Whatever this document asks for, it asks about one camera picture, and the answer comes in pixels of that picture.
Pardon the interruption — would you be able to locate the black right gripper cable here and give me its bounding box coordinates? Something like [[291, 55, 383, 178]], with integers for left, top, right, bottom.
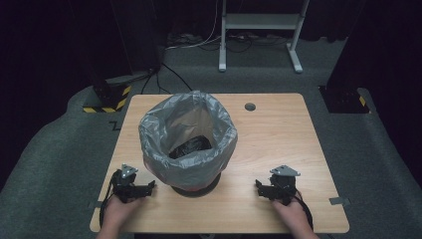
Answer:
[[292, 189, 315, 231]]

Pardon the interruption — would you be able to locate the white metal stand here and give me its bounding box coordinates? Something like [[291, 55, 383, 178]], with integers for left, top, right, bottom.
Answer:
[[217, 0, 312, 75]]

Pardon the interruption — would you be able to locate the black cable bundle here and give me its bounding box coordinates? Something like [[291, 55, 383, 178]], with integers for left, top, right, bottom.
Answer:
[[198, 32, 291, 54]]

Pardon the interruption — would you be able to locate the person's left hand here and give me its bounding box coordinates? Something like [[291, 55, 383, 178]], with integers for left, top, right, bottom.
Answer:
[[100, 193, 147, 234]]

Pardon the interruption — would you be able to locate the black floor cable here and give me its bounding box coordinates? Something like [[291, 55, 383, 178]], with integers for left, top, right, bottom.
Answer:
[[140, 62, 194, 96]]

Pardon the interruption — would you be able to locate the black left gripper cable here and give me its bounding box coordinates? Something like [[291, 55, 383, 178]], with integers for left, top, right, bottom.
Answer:
[[99, 170, 121, 229]]

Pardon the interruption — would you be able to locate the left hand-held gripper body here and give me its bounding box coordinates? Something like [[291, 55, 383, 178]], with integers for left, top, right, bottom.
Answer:
[[111, 163, 148, 204]]

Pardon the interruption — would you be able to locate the white cable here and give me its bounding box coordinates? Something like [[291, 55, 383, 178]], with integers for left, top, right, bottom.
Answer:
[[164, 0, 224, 52]]

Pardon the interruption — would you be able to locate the dark curtain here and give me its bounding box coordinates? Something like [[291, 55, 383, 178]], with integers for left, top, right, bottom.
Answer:
[[308, 0, 422, 187], [0, 0, 220, 101]]

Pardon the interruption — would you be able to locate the dark round trash bin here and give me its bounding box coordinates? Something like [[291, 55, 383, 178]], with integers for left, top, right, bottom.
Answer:
[[170, 172, 222, 199]]

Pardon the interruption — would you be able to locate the bin with grey plastic liner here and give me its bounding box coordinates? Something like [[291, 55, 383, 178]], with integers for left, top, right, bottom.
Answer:
[[137, 90, 239, 192]]

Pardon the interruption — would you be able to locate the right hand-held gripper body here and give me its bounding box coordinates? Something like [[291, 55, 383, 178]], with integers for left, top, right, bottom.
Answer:
[[265, 164, 302, 206]]

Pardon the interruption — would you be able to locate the crumpled black plastic item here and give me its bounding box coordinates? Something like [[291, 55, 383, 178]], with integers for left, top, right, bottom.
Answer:
[[168, 134, 213, 160]]

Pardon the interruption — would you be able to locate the person's right hand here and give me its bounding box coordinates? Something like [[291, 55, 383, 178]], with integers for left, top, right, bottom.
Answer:
[[271, 196, 315, 235]]

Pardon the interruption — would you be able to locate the black yellow striped base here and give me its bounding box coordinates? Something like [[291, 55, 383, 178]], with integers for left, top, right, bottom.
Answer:
[[317, 85, 372, 115], [82, 83, 133, 115]]

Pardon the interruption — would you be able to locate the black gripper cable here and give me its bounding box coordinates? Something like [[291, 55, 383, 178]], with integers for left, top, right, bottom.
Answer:
[[99, 170, 121, 229], [292, 189, 315, 231]]

